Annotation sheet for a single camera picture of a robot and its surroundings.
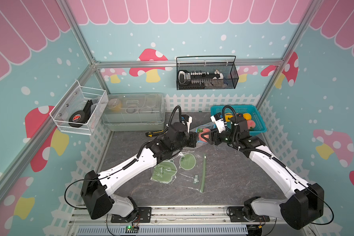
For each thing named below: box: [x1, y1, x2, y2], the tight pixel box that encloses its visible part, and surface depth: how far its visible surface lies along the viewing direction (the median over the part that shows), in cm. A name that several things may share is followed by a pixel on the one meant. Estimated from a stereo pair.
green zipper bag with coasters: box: [150, 149, 207, 193], surface depth 90 cm
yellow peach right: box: [242, 113, 252, 121], surface depth 112 cm
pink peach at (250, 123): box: [246, 119, 256, 130], surface depth 107 cm
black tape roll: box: [68, 99, 94, 128], surface depth 71 cm
